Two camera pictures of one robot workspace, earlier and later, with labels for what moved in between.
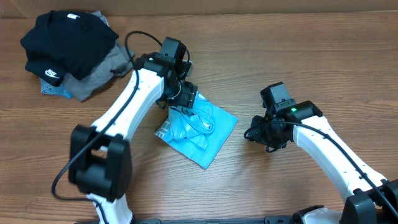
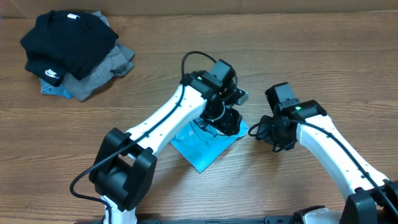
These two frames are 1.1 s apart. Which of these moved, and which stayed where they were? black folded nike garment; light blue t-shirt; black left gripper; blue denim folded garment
Moved: black left gripper; light blue t-shirt
Stayed: blue denim folded garment; black folded nike garment
